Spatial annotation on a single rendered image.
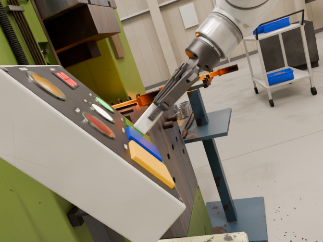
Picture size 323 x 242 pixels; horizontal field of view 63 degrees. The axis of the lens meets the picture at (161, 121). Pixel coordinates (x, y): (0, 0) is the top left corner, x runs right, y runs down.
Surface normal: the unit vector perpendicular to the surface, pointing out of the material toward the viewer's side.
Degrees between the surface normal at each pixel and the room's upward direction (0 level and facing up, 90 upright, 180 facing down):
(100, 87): 90
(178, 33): 90
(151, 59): 90
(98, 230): 90
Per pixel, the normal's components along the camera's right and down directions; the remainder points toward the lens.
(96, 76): -0.24, 0.33
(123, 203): 0.17, 0.21
